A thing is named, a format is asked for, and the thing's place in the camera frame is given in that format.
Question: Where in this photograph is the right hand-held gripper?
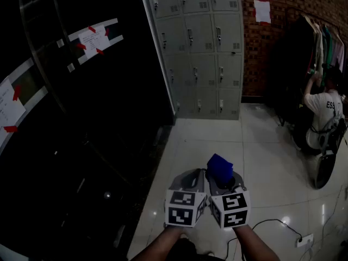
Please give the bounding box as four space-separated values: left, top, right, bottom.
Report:
206 171 251 229

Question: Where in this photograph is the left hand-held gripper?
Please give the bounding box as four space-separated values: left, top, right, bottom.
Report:
164 168 209 228

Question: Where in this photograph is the blue cloth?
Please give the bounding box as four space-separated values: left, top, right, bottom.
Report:
206 153 234 185

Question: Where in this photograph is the grey metal locker door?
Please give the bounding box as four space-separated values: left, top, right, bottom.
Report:
217 54 243 89

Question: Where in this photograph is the grey metal locker cabinet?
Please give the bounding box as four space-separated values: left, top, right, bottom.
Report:
145 0 244 121

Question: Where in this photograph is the person's right forearm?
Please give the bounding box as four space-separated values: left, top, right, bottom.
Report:
233 223 281 261

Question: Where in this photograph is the person's left forearm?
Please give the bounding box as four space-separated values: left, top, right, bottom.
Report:
130 225 186 261

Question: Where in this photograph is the person's left leg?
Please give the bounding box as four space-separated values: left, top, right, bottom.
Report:
169 238 198 261

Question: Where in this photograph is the person's leg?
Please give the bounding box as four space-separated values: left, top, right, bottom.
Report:
169 238 198 261
196 253 227 261

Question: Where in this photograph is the person's right leg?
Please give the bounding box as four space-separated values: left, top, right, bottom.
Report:
196 253 227 261

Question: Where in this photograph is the white power strip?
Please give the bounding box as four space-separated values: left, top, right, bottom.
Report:
295 233 314 248

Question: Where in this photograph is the black oval case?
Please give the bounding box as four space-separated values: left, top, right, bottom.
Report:
314 153 337 190

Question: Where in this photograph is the beige hanging garment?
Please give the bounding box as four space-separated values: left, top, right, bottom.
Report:
312 22 325 74

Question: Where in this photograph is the white notice with red tape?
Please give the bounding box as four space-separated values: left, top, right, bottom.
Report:
77 25 110 60
0 77 27 148

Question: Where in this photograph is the green hanging garment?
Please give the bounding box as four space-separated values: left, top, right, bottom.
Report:
322 27 334 66

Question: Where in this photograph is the pale pink hanging garment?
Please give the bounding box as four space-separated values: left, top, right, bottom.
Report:
332 33 346 69

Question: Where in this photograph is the black clothes rack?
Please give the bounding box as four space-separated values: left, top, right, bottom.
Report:
277 7 348 127

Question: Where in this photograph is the white wall paper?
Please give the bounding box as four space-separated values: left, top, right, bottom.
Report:
253 0 272 24

